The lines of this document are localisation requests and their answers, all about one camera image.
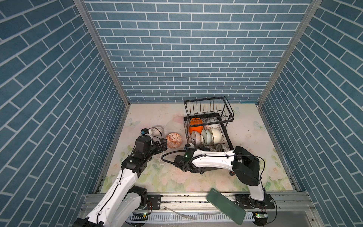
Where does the red rimmed bowl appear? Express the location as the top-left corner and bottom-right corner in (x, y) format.
(166, 132), (182, 149)

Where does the orange plastic bowl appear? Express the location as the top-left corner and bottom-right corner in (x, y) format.
(188, 118), (204, 135)

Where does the cream bowl striped outside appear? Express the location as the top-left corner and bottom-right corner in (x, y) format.
(210, 128), (224, 144)

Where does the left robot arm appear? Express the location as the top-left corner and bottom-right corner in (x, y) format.
(73, 135), (168, 227)

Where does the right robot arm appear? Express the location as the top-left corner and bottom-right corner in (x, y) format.
(173, 147), (265, 201)

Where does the dark green rectangular tray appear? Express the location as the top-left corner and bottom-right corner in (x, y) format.
(206, 188), (246, 225)

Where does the black wire dish rack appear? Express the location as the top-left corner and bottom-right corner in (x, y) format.
(183, 96), (234, 152)

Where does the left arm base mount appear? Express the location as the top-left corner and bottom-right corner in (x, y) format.
(129, 185), (162, 210)

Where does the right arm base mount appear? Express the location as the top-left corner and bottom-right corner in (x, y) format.
(235, 194), (276, 210)

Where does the aluminium front rail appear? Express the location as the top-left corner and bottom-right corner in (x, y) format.
(80, 192), (315, 213)

